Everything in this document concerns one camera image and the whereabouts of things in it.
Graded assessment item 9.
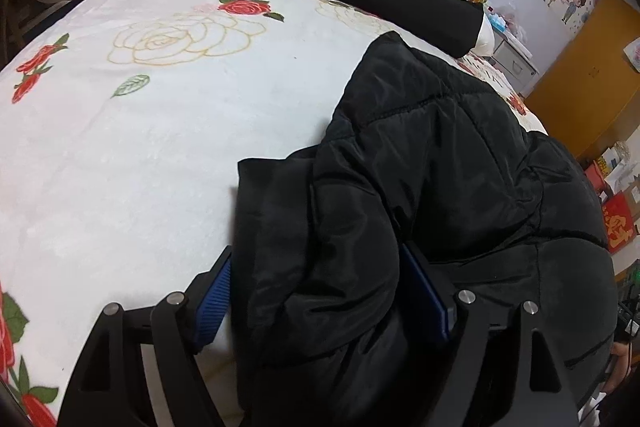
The black hooded puffer jacket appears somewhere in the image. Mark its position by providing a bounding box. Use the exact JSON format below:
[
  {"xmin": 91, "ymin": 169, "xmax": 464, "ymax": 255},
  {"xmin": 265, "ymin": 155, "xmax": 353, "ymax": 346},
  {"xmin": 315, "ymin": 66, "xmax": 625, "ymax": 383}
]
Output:
[{"xmin": 230, "ymin": 31, "xmax": 617, "ymax": 427}]

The red yellow box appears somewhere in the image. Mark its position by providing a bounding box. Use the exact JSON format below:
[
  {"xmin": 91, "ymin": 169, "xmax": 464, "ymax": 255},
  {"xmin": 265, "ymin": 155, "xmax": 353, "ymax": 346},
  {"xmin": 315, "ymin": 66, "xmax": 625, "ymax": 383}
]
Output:
[{"xmin": 585, "ymin": 159, "xmax": 612, "ymax": 194}]

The person's right hand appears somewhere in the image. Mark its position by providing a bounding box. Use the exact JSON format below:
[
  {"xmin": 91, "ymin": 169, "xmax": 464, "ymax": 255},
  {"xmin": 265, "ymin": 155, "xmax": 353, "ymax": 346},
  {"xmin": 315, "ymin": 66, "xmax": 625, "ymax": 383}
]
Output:
[{"xmin": 602, "ymin": 341, "xmax": 633, "ymax": 395}]

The floral white bed blanket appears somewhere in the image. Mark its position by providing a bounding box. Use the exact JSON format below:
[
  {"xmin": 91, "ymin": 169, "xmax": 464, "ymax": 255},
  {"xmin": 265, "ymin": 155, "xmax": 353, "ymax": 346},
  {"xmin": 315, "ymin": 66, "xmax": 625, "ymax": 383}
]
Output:
[{"xmin": 0, "ymin": 0, "xmax": 548, "ymax": 427}]

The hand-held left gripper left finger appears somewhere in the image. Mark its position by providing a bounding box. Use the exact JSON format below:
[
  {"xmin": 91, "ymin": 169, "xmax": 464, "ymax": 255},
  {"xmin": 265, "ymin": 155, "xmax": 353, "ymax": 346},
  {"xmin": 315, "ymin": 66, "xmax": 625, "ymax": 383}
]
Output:
[{"xmin": 57, "ymin": 244, "xmax": 236, "ymax": 427}]

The white plastic bag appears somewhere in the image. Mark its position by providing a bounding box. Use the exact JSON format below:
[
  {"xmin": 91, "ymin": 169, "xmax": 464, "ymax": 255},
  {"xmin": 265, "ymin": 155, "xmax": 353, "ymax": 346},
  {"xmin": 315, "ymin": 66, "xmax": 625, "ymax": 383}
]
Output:
[{"xmin": 622, "ymin": 38, "xmax": 640, "ymax": 72}]

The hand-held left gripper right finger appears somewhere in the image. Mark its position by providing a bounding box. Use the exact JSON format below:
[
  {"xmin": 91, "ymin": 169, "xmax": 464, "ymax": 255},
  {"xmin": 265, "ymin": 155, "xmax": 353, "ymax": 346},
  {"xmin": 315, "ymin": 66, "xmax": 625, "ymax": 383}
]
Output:
[{"xmin": 400, "ymin": 241, "xmax": 581, "ymax": 427}]

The red gift box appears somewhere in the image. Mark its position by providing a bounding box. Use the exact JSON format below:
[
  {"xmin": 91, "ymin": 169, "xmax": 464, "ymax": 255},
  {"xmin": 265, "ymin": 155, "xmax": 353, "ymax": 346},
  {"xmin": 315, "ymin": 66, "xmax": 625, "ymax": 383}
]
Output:
[{"xmin": 602, "ymin": 194, "xmax": 638, "ymax": 253}]

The grey drawer cabinet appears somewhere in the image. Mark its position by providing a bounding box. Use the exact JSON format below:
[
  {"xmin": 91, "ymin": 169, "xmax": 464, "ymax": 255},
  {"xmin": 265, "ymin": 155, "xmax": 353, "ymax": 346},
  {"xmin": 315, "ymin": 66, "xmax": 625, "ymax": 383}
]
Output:
[{"xmin": 487, "ymin": 27, "xmax": 541, "ymax": 95}]

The blue tissue pack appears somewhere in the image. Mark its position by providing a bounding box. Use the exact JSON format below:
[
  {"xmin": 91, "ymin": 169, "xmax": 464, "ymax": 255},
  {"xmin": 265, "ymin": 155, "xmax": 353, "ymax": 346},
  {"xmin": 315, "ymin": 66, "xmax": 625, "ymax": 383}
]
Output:
[{"xmin": 487, "ymin": 7, "xmax": 512, "ymax": 31}]

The wooden wardrobe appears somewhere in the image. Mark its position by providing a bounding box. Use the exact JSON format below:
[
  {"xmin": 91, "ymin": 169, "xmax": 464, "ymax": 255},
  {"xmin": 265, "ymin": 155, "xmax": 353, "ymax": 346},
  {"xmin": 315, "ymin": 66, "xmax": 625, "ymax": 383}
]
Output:
[{"xmin": 525, "ymin": 0, "xmax": 640, "ymax": 158}]

